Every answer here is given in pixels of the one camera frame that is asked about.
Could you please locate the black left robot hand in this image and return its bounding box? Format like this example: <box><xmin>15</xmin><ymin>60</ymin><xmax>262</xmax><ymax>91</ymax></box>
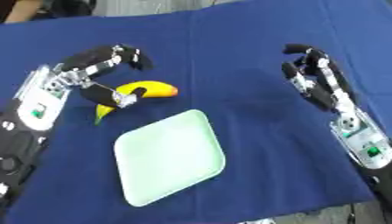
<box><xmin>52</xmin><ymin>43</ymin><xmax>155</xmax><ymax>109</ymax></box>

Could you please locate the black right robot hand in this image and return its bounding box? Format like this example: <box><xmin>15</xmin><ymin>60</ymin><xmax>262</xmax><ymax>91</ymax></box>
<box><xmin>280</xmin><ymin>43</ymin><xmax>359</xmax><ymax>114</ymax></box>

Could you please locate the yellow toy banana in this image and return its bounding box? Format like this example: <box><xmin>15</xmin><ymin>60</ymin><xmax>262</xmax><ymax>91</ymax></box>
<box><xmin>93</xmin><ymin>80</ymin><xmax>181</xmax><ymax>126</ymax></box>

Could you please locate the person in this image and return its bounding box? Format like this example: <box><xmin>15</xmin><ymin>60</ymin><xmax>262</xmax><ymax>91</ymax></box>
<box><xmin>0</xmin><ymin>0</ymin><xmax>98</xmax><ymax>25</ymax></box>

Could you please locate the pale green square plate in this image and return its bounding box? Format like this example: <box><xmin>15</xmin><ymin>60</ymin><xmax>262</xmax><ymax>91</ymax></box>
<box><xmin>111</xmin><ymin>108</ymin><xmax>227</xmax><ymax>207</ymax></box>

